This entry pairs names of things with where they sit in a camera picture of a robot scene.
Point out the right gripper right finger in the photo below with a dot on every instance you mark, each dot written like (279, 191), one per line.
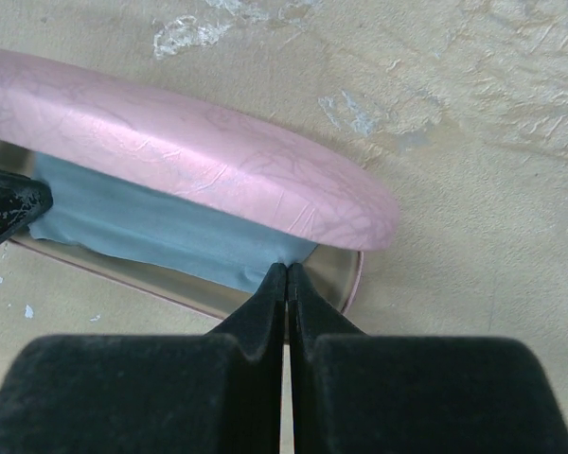
(356, 393)

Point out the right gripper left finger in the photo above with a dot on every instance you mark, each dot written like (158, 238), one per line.
(215, 393)

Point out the blue tape patch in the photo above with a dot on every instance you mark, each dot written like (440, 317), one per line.
(129, 221)

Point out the pink glasses case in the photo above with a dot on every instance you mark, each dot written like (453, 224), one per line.
(198, 152)

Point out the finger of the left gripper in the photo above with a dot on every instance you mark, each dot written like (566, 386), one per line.
(22, 201)

